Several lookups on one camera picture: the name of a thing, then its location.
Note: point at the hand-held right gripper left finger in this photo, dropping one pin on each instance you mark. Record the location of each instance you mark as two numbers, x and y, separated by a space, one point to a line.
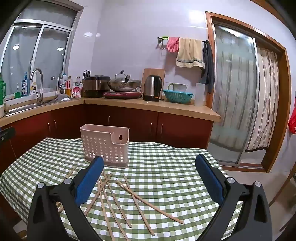
90 178

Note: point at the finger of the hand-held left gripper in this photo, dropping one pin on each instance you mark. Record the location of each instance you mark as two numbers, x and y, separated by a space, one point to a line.
8 133

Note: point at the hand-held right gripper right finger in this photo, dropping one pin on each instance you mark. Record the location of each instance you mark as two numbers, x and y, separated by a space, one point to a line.
209 178

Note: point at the pink perforated plastic basket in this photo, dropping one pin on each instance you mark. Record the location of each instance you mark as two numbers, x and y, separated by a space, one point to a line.
99 143

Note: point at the white bowl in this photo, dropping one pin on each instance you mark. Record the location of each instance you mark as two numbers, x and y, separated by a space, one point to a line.
1 110

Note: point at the steel kitchen sink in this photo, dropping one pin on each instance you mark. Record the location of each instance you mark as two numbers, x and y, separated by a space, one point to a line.
23 107

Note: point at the small green bottle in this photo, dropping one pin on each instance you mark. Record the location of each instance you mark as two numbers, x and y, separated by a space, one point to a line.
17 93

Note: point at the green thermos bottle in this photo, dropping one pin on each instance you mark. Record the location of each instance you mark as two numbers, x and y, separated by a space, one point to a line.
1 90

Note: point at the blue label pump bottle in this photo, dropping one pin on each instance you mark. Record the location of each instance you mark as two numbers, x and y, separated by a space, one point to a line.
25 85

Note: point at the steel kitchen faucet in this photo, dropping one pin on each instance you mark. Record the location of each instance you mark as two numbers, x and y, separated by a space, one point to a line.
41 92

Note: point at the white spray bottle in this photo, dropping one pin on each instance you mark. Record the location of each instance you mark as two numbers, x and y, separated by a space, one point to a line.
33 87

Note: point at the dishes in sink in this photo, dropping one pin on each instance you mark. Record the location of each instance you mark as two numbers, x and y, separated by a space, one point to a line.
63 98

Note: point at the red brown kitchen cabinets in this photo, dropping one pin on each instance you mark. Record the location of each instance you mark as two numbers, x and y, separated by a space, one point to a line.
138 125

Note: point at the white plastic bottle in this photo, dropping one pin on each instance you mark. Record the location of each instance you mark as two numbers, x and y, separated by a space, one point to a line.
64 81

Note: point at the orange label bottle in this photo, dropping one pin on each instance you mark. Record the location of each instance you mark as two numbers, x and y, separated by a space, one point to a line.
69 85

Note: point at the pink refill pouch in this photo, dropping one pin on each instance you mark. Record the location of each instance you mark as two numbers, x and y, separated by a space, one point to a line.
77 90

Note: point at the sliding glass window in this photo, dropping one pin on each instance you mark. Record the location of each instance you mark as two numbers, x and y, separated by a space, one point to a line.
23 51

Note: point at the translucent plastic container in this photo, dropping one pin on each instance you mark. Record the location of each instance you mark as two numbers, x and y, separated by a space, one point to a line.
200 95

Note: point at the beige kitchen countertop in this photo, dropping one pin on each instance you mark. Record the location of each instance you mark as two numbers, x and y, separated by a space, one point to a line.
161 107

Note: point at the teal plastic colander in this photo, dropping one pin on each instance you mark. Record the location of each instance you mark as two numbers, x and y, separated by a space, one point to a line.
178 96

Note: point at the dark cap bottle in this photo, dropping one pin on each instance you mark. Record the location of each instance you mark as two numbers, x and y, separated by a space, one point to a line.
78 80

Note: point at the wood framed sliding door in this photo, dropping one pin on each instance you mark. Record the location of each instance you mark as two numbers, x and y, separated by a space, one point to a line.
233 92

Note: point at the red induction cooker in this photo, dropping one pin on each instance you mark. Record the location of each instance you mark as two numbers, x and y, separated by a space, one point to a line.
122 95

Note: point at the black steel rice cooker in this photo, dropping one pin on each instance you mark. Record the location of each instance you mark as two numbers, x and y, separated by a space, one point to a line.
94 87

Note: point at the steel wok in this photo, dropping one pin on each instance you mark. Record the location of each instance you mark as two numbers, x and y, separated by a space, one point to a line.
122 87

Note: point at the striped curtain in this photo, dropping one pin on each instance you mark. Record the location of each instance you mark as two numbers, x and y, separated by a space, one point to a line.
266 97

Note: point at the red plastic bag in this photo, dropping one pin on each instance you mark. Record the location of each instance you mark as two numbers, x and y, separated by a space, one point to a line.
293 122

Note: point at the glass pot lid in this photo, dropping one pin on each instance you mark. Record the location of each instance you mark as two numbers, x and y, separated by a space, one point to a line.
120 76

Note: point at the steel electric kettle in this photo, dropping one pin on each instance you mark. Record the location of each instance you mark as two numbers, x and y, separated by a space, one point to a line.
150 88

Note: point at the dark hanging cloth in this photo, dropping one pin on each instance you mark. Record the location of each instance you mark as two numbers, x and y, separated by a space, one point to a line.
208 67

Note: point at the wooden cutting board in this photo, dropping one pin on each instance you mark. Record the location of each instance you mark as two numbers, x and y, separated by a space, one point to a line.
148 72

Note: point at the beige towel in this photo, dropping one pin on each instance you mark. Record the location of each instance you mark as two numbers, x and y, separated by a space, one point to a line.
189 53

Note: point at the pink rubber gloves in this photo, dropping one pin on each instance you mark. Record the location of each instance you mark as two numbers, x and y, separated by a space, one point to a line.
172 44

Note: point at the metal towel rail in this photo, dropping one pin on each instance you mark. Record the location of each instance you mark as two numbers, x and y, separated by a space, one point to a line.
161 39

